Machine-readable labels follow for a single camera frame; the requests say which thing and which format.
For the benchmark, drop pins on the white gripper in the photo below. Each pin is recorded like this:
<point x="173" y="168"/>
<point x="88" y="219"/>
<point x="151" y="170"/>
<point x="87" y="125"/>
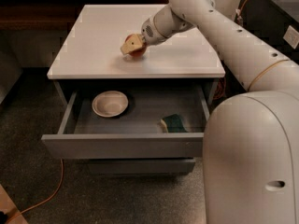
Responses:
<point x="149" y="33"/>

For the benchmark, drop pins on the red apple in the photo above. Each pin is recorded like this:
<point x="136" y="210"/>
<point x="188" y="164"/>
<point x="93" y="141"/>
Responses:
<point x="137" y="53"/>

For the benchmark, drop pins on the grey top drawer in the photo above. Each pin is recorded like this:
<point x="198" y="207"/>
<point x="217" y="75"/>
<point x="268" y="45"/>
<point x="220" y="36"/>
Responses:
<point x="135" y="134"/>

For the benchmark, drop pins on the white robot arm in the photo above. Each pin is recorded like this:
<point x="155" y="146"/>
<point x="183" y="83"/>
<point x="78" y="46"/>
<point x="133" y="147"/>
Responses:
<point x="251" y="140"/>

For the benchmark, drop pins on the grey drawer cabinet white top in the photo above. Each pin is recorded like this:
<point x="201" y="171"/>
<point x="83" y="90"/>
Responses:
<point x="90" y="60"/>

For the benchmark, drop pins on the beige ceramic bowl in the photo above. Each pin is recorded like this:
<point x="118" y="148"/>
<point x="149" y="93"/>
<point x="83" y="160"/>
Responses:
<point x="110" y="104"/>

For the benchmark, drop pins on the green yellow sponge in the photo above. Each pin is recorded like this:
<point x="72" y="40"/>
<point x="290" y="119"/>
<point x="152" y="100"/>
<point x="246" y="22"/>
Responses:
<point x="173" y="124"/>

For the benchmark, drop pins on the dark wooden shelf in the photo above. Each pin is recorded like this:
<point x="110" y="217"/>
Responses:
<point x="51" y="14"/>

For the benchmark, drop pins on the wooden board corner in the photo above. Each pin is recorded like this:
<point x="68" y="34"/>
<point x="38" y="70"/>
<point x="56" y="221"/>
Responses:
<point x="8" y="207"/>

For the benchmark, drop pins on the white wall outlet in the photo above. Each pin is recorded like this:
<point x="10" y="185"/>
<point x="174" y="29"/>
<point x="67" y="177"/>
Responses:
<point x="292" y="37"/>

